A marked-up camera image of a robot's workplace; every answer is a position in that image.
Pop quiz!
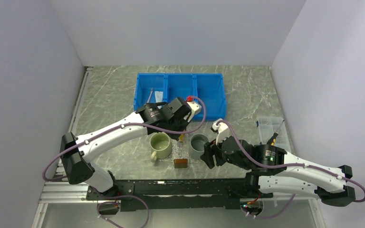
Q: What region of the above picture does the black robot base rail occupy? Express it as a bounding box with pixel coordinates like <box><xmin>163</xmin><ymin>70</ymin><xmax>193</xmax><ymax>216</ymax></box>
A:
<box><xmin>86</xmin><ymin>171</ymin><xmax>274</xmax><ymax>212</ymax></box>

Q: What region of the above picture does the white teal-capped toothpaste tube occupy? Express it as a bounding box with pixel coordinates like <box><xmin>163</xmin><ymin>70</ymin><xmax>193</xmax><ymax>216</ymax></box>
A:
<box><xmin>154</xmin><ymin>91</ymin><xmax>163</xmax><ymax>104</ymax></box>

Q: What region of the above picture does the blue middle storage bin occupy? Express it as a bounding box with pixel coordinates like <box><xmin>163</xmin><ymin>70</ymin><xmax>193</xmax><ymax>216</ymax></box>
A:
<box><xmin>163</xmin><ymin>73</ymin><xmax>199</xmax><ymax>103</ymax></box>

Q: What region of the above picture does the clear plastic parts box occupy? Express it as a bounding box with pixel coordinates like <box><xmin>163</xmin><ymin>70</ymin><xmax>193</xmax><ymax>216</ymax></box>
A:
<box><xmin>256</xmin><ymin>116</ymin><xmax>292</xmax><ymax>152</ymax></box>

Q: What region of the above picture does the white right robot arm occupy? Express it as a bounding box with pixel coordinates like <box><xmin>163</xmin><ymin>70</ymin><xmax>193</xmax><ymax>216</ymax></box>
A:
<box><xmin>200</xmin><ymin>136</ymin><xmax>356</xmax><ymax>207</ymax></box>

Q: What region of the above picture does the blue left storage bin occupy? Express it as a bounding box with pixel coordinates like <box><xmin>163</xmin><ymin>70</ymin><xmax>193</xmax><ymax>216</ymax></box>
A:
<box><xmin>133</xmin><ymin>73</ymin><xmax>168</xmax><ymax>127</ymax></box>

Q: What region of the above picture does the aluminium side rail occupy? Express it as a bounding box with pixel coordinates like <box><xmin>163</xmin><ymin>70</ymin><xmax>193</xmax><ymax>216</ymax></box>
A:
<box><xmin>66</xmin><ymin>66</ymin><xmax>93</xmax><ymax>133</ymax></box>

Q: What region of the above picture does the yellow toothpaste tube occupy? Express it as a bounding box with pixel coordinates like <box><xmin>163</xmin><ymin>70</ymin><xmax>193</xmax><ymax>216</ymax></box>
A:
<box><xmin>178</xmin><ymin>134</ymin><xmax>185</xmax><ymax>143</ymax></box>

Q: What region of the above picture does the blue right storage bin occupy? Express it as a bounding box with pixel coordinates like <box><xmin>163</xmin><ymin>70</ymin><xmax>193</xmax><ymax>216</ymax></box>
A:
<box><xmin>194</xmin><ymin>73</ymin><xmax>227</xmax><ymax>121</ymax></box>

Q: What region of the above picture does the grey ceramic mug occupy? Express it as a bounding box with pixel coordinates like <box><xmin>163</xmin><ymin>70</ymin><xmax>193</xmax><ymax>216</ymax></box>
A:
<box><xmin>189</xmin><ymin>134</ymin><xmax>209</xmax><ymax>160</ymax></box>

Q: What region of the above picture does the yellow black screwdriver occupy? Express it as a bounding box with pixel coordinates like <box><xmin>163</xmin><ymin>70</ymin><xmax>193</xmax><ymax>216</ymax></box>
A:
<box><xmin>267</xmin><ymin>120</ymin><xmax>285</xmax><ymax>146</ymax></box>

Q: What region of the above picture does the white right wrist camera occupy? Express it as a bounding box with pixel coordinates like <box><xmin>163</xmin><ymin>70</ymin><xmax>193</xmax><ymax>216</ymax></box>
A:
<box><xmin>211</xmin><ymin>118</ymin><xmax>231</xmax><ymax>145</ymax></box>

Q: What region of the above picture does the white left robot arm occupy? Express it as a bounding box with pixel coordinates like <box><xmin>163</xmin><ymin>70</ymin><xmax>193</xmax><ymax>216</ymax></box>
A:
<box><xmin>61</xmin><ymin>97</ymin><xmax>202</xmax><ymax>200</ymax></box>

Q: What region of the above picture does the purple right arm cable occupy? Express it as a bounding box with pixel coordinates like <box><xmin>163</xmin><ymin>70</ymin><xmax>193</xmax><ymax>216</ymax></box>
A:
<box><xmin>215</xmin><ymin>119</ymin><xmax>365</xmax><ymax>220</ymax></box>

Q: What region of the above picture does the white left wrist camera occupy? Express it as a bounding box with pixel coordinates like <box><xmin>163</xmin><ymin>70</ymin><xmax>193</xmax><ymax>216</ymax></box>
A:
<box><xmin>184</xmin><ymin>95</ymin><xmax>202</xmax><ymax>122</ymax></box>

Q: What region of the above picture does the cream ceramic mug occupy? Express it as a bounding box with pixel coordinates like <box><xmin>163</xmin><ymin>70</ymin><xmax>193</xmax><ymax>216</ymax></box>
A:
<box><xmin>149</xmin><ymin>133</ymin><xmax>173</xmax><ymax>163</ymax></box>

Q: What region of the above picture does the pink toothbrush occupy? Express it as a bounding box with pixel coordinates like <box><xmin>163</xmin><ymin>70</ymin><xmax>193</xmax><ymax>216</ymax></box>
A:
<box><xmin>146</xmin><ymin>87</ymin><xmax>154</xmax><ymax>103</ymax></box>

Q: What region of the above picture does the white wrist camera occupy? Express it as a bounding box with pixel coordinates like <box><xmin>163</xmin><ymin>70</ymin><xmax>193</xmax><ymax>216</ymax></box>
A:
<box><xmin>211</xmin><ymin>118</ymin><xmax>231</xmax><ymax>145</ymax></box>
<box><xmin>184</xmin><ymin>95</ymin><xmax>202</xmax><ymax>122</ymax></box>

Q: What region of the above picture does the blue storage bin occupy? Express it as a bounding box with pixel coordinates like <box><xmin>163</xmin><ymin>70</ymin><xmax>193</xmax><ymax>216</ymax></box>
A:
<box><xmin>163</xmin><ymin>73</ymin><xmax>199</xmax><ymax>103</ymax></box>
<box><xmin>194</xmin><ymin>73</ymin><xmax>227</xmax><ymax>121</ymax></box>
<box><xmin>133</xmin><ymin>73</ymin><xmax>168</xmax><ymax>127</ymax></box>

